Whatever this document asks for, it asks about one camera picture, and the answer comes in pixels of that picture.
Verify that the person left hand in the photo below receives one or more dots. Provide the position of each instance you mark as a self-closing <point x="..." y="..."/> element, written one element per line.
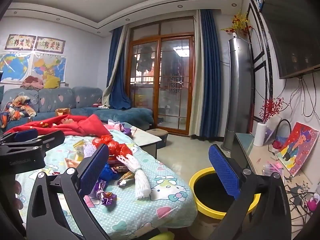
<point x="18" y="204"/>

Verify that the small round blue stool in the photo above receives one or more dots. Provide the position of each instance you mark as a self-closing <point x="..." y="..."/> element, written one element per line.
<point x="162" y="134"/>

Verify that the yellow flower arrangement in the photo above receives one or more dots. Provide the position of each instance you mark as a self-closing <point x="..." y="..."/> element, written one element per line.
<point x="240" y="25"/>

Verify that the white coffee table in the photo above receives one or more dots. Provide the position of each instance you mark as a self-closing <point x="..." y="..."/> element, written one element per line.
<point x="146" y="141"/>

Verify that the wall mounted television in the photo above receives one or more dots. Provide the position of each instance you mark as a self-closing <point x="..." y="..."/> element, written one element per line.
<point x="294" y="30"/>

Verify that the blue curtain right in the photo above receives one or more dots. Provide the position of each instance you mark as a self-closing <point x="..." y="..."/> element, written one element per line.
<point x="212" y="77"/>

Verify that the world map poster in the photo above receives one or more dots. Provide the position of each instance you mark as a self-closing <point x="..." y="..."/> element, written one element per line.
<point x="15" y="67"/>

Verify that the red plastic wrapper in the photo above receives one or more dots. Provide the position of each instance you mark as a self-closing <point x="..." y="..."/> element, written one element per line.
<point x="115" y="148"/>

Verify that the blue curtain left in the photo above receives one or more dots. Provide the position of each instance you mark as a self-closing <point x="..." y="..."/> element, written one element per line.
<point x="115" y="96"/>

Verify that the blue curtain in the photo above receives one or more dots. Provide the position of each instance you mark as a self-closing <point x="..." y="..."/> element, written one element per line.
<point x="212" y="77"/>
<point x="115" y="96"/>

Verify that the framed calligraphy picture right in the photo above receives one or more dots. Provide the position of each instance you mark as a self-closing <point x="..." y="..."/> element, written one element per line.
<point x="50" y="45"/>

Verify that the purple cloth pile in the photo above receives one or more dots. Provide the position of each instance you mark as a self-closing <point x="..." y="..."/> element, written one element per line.
<point x="119" y="126"/>

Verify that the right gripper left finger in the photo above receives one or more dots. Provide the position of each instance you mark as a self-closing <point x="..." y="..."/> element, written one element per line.
<point x="45" y="218"/>

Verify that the white vase red berries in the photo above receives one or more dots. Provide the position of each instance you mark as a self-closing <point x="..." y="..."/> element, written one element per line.
<point x="269" y="113"/>

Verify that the hello kitty teal blanket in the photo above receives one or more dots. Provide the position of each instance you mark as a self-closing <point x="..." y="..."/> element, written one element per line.
<point x="169" y="205"/>

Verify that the grey tower air conditioner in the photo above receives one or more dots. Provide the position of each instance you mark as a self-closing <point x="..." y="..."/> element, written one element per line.
<point x="240" y="68"/>

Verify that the framed calligraphy picture left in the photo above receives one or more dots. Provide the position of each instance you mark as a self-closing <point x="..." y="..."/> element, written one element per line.
<point x="20" y="42"/>

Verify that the china map poster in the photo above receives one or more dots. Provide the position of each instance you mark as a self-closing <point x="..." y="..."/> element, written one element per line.
<point x="46" y="65"/>

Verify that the wooden glass sliding door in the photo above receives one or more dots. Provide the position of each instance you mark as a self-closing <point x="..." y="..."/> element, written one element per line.
<point x="159" y="77"/>

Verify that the purple candy wrapper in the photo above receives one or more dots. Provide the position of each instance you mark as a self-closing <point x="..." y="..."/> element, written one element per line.
<point x="105" y="198"/>

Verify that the tv cabinet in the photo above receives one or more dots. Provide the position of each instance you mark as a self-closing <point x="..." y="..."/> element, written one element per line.
<point x="263" y="161"/>

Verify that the blue plastic bag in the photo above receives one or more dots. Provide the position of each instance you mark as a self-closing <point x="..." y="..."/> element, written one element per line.
<point x="107" y="174"/>

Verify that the colourful girl painting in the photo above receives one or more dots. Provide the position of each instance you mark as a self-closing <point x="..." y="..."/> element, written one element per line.
<point x="297" y="147"/>

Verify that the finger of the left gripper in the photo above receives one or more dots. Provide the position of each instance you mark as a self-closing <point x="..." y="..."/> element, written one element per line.
<point x="25" y="135"/>

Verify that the red blanket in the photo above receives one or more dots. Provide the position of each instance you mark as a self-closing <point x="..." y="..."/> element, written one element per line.
<point x="75" y="125"/>

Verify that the yellow rim trash bin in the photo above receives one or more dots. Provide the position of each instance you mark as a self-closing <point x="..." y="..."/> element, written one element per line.
<point x="209" y="194"/>

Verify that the framed calligraphy picture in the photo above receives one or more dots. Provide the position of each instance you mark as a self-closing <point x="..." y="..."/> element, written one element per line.
<point x="50" y="45"/>
<point x="20" y="42"/>

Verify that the white fringed paper bundle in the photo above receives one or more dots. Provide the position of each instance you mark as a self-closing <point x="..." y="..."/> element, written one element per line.
<point x="142" y="185"/>

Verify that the yellow pillow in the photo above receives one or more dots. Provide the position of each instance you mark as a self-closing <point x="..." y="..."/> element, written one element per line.
<point x="51" y="82"/>

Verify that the blue grey sofa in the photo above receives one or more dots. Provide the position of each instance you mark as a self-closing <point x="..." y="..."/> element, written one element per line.
<point x="80" y="100"/>

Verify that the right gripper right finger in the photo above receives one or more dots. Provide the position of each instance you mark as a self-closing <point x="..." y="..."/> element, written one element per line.
<point x="271" y="219"/>

